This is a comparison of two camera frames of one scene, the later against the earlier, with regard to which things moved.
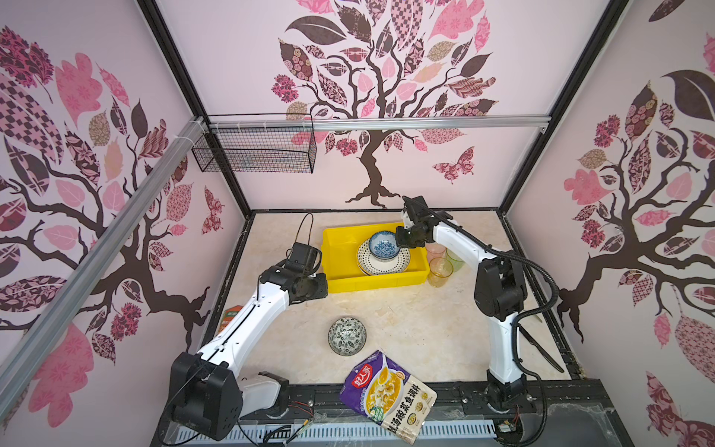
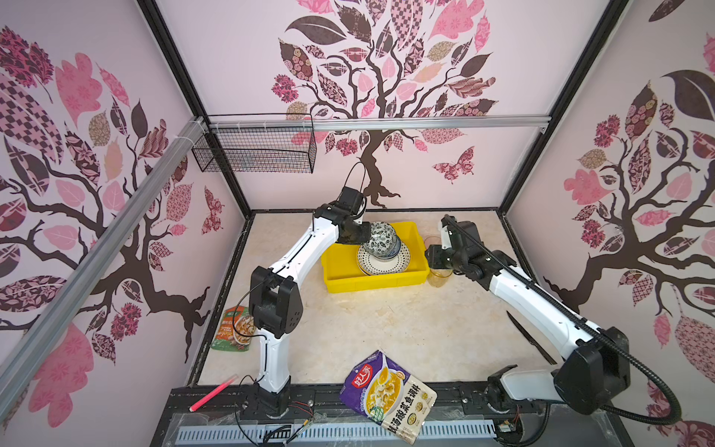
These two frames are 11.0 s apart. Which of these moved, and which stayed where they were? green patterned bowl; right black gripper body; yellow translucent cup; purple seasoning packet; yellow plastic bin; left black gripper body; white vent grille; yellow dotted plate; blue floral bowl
Moved: right black gripper body; left black gripper body; green patterned bowl
Stayed: purple seasoning packet; blue floral bowl; yellow translucent cup; yellow plastic bin; yellow dotted plate; white vent grille
